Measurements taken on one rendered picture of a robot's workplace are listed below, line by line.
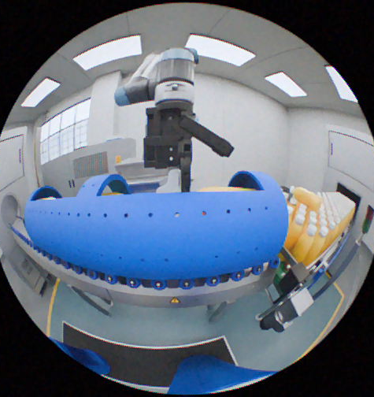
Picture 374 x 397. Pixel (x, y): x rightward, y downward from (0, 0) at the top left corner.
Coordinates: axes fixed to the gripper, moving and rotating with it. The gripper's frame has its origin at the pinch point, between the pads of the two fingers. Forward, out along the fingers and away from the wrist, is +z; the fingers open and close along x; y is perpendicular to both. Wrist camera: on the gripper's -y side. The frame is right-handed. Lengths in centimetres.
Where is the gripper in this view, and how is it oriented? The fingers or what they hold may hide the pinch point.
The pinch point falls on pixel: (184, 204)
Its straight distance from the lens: 27.9
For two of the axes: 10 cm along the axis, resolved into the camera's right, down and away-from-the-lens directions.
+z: -0.1, 9.2, 4.0
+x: 1.0, 4.0, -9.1
